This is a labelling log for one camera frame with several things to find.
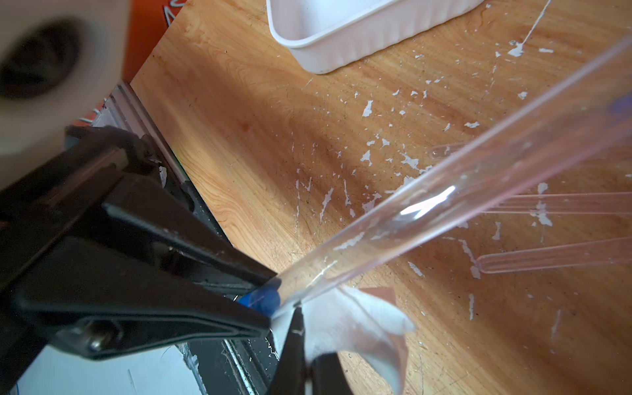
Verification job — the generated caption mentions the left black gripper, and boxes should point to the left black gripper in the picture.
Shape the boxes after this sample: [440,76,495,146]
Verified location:
[1,126,270,390]

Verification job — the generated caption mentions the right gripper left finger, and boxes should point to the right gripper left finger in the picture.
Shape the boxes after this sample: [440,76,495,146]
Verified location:
[268,308,307,395]

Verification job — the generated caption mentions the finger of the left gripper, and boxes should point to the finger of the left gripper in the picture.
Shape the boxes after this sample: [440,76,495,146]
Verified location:
[102,174,276,295]

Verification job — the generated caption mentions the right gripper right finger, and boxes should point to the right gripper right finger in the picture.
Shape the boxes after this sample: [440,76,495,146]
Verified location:
[311,353,353,395]

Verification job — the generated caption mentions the white wipe cloth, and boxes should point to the white wipe cloth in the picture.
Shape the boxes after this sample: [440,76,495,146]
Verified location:
[301,286,415,394]

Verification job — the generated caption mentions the test tube blue cap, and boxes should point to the test tube blue cap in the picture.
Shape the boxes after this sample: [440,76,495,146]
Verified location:
[475,237,631,274]
[236,34,632,319]
[484,192,631,216]

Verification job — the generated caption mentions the white plastic tray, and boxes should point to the white plastic tray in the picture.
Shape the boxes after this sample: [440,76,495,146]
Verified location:
[266,0,481,74]

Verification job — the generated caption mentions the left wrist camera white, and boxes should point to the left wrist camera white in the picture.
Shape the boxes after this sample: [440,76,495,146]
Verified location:
[1,0,132,188]

